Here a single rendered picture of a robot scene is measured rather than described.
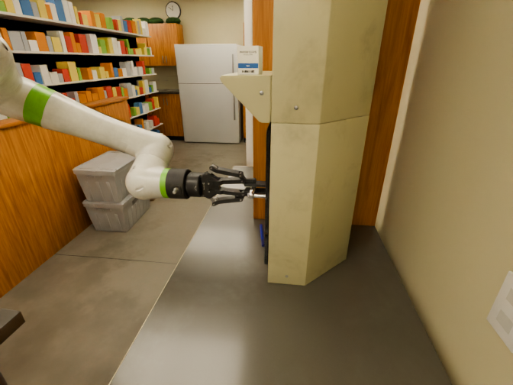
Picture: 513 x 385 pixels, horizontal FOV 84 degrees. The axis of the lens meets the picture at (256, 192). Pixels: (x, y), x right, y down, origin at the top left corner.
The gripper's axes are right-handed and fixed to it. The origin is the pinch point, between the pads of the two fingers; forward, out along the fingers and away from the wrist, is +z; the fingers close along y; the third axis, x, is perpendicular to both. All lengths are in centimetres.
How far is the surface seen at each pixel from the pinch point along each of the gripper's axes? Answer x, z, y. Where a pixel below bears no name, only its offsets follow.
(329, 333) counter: -26.5, 20.9, -26.0
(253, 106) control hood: -10.9, 0.6, 24.7
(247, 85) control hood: -10.9, -0.7, 29.1
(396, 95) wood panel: 26, 43, 24
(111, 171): 142, -145, -55
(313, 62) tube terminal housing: -10.9, 13.0, 33.7
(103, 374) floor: 11, -85, -120
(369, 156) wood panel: 26.1, 37.8, 2.5
